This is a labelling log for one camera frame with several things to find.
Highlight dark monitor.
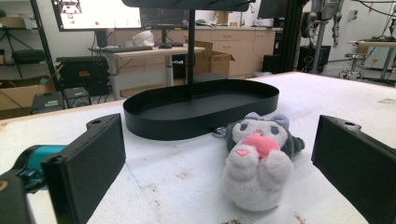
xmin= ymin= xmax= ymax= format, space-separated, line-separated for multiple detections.
xmin=139 ymin=7 xmax=191 ymax=31

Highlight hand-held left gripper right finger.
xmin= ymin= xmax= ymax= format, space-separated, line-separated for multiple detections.
xmin=311 ymin=114 xmax=396 ymax=224

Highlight chrome stool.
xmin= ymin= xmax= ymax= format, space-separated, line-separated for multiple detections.
xmin=338 ymin=52 xmax=367 ymax=80

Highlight open cardboard box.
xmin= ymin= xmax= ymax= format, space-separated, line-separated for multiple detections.
xmin=185 ymin=39 xmax=236 ymax=78

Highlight white crumpled cloth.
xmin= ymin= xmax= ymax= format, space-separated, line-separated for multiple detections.
xmin=132 ymin=30 xmax=156 ymax=48

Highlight wooden desk with white legs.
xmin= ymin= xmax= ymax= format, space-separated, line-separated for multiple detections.
xmin=88 ymin=46 xmax=206 ymax=101

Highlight large lit monitor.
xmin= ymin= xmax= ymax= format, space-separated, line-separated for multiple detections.
xmin=50 ymin=0 xmax=143 ymax=33

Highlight wooden side table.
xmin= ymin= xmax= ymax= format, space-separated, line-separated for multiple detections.
xmin=347 ymin=36 xmax=396 ymax=87

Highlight black oval tray stand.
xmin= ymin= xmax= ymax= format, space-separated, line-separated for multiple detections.
xmin=120 ymin=0 xmax=280 ymax=142

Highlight wooden cabinets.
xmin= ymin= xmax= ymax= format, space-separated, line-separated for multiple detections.
xmin=106 ymin=26 xmax=278 ymax=78

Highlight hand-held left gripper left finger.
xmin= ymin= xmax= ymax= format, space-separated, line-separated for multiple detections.
xmin=41 ymin=113 xmax=127 ymax=224

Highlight black metal frame post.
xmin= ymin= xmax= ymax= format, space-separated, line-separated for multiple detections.
xmin=278 ymin=0 xmax=307 ymax=74

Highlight black metal shelf rack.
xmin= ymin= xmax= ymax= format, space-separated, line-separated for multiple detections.
xmin=0 ymin=0 xmax=60 ymax=91

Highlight black equipment case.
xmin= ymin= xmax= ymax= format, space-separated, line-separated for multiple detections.
xmin=55 ymin=55 xmax=110 ymax=97

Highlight grey white plush toy keychain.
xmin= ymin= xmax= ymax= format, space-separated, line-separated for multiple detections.
xmin=212 ymin=111 xmax=306 ymax=213

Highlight black keyboard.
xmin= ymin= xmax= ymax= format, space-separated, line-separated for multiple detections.
xmin=101 ymin=46 xmax=154 ymax=53

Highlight flat brown cardboard box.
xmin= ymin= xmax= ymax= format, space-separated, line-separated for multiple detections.
xmin=0 ymin=74 xmax=57 ymax=120

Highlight black computer tower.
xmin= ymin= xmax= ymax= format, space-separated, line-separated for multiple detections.
xmin=30 ymin=91 xmax=64 ymax=115
xmin=63 ymin=86 xmax=92 ymax=109

